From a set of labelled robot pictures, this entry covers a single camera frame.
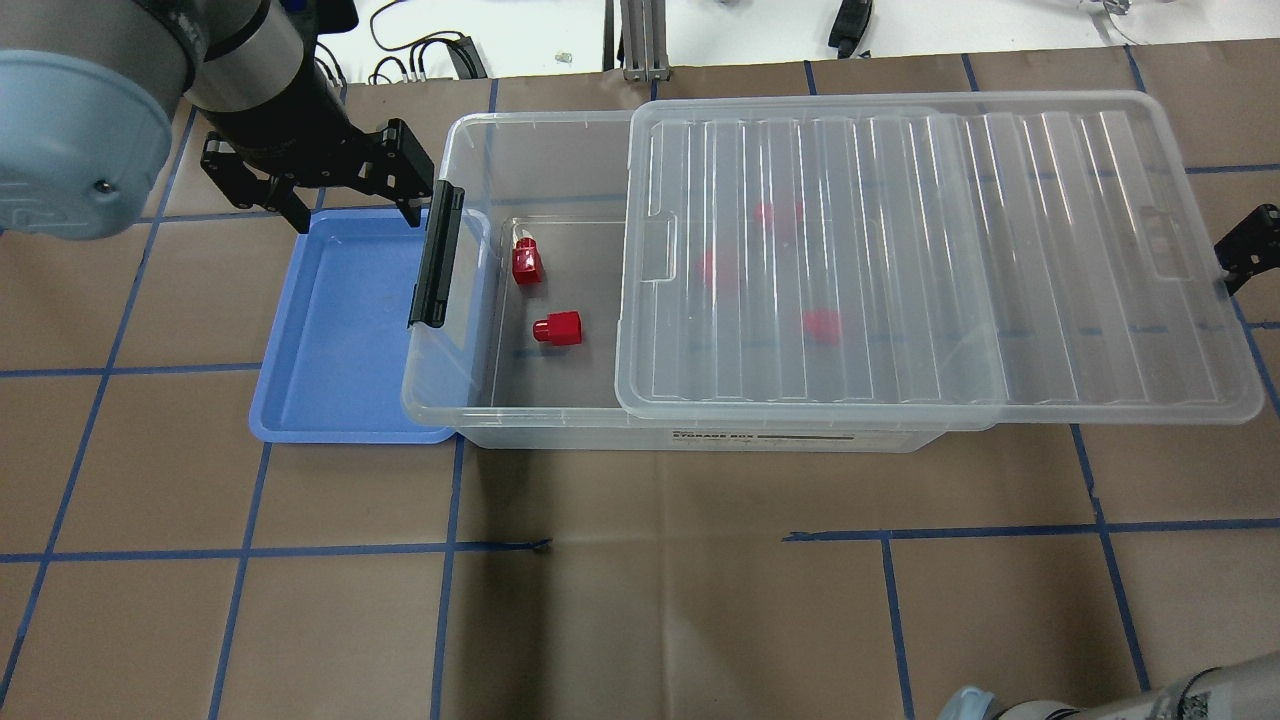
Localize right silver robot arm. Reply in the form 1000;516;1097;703
937;204;1279;719

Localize red block in box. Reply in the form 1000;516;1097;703
695;251;740;293
751;201;805;242
801;307;844;346
511;236;545;286

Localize clear plastic storage box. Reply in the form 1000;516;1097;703
401;108;1010;454

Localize blue plastic tray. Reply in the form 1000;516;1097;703
248;208;453;445

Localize clear plastic box lid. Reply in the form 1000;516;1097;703
614;90;1265;432

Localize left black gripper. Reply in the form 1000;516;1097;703
200;70;435;234

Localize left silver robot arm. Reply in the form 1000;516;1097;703
1;1;435;240

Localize red block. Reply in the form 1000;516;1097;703
801;307;844;346
751;201;805;242
511;236;545;286
531;311;582;347
695;251;740;293

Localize aluminium frame post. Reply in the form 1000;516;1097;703
620;1;669;82

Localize black box latch handle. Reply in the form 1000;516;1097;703
407;179;465;328

